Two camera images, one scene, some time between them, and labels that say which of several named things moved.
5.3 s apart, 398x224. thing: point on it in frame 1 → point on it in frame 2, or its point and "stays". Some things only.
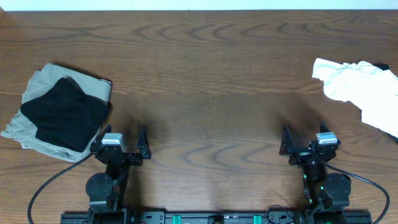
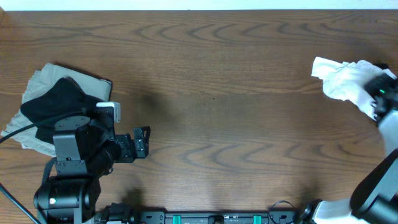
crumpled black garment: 385,66 stays
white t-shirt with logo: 369,87 stays
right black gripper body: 302,152 → 380,90
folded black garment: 65,116 stays
